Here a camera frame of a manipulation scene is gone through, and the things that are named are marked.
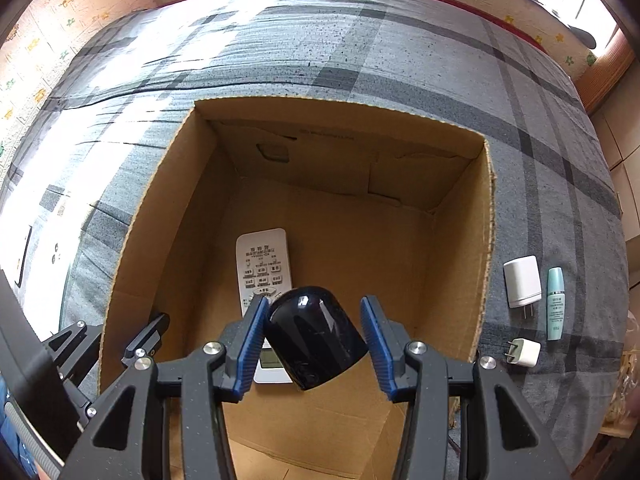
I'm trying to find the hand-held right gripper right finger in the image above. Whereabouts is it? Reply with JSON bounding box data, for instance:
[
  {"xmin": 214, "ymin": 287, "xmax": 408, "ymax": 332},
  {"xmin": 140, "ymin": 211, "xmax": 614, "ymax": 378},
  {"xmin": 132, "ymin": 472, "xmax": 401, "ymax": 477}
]
[{"xmin": 359, "ymin": 295, "xmax": 576, "ymax": 480}]

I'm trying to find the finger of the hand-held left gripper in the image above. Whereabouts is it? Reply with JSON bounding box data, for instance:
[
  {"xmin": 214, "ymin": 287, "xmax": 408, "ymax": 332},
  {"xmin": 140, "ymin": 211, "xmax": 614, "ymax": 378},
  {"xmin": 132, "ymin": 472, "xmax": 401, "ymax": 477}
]
[
  {"xmin": 44, "ymin": 321, "xmax": 103, "ymax": 388},
  {"xmin": 120, "ymin": 312, "xmax": 171, "ymax": 368}
]

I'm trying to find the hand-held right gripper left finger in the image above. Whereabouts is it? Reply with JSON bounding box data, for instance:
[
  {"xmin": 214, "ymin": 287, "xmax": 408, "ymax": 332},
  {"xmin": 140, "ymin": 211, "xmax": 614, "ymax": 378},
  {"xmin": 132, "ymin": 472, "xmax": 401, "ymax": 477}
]
[{"xmin": 62, "ymin": 294, "xmax": 271, "ymax": 480}]

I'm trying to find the black round speaker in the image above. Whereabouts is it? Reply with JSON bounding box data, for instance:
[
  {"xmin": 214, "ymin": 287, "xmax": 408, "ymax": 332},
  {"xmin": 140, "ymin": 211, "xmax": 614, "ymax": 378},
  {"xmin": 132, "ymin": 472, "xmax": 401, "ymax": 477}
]
[{"xmin": 263, "ymin": 285, "xmax": 373, "ymax": 392}]

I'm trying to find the white remote control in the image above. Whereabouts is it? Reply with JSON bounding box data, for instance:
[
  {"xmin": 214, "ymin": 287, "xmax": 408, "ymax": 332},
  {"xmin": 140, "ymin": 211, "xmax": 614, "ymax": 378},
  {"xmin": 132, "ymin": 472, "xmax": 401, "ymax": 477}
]
[{"xmin": 236, "ymin": 228, "xmax": 296, "ymax": 385}]

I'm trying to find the brown cardboard box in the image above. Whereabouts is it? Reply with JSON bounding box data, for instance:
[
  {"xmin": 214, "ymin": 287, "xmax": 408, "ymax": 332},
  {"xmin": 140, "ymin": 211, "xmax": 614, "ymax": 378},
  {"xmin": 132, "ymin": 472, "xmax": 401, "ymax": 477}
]
[{"xmin": 97, "ymin": 96, "xmax": 497, "ymax": 480}]

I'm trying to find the small white charger plug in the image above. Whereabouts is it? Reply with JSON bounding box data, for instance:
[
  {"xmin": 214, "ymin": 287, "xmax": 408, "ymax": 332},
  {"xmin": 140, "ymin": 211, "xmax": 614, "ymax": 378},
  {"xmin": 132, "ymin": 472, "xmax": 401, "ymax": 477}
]
[{"xmin": 501, "ymin": 337, "xmax": 542, "ymax": 368}]

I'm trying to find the large white charger plug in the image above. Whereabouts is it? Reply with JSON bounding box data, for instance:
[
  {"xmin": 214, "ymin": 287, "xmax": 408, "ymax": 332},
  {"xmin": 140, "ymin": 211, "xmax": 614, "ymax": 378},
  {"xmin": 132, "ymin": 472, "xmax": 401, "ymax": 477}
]
[{"xmin": 503, "ymin": 255, "xmax": 543, "ymax": 320}]

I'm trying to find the teal cosmetic tube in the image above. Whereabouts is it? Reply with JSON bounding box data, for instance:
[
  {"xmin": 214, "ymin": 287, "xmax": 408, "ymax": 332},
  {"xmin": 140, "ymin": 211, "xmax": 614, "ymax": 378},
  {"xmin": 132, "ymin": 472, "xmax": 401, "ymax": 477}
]
[{"xmin": 546, "ymin": 266, "xmax": 567, "ymax": 342}]

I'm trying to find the white printed cloth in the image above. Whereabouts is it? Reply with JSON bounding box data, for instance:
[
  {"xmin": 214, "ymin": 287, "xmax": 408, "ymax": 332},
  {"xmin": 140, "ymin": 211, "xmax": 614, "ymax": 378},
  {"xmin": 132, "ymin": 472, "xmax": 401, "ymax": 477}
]
[{"xmin": 0, "ymin": 220, "xmax": 76, "ymax": 321}]

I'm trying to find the clear plastic bag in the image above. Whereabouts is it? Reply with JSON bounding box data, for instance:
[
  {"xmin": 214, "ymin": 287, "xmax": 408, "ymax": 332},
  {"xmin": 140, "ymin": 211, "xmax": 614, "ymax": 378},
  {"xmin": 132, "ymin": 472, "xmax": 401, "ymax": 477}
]
[{"xmin": 607, "ymin": 350, "xmax": 640, "ymax": 426}]

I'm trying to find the grey plaid blanket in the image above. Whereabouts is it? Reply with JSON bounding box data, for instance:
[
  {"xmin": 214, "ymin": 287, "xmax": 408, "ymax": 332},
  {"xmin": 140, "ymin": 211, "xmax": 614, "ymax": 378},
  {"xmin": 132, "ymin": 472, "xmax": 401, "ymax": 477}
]
[{"xmin": 0, "ymin": 0, "xmax": 631, "ymax": 466}]

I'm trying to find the dark object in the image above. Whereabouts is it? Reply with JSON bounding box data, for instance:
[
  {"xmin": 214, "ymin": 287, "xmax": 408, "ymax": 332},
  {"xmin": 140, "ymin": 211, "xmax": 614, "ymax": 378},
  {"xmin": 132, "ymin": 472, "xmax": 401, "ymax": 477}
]
[{"xmin": 570, "ymin": 25, "xmax": 598, "ymax": 51}]

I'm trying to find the wooden frame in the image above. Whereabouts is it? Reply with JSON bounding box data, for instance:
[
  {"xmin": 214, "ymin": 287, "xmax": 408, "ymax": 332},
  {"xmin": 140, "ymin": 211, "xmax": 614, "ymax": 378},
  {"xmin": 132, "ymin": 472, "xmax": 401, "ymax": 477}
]
[{"xmin": 575, "ymin": 30, "xmax": 640, "ymax": 111}]

